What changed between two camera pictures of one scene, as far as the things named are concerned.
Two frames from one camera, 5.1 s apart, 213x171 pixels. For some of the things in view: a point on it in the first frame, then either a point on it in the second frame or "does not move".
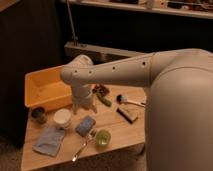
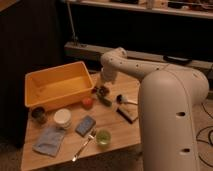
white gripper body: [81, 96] -> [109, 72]
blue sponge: [85, 126] does not move
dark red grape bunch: [99, 88] does not move
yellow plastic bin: [45, 89] does not move
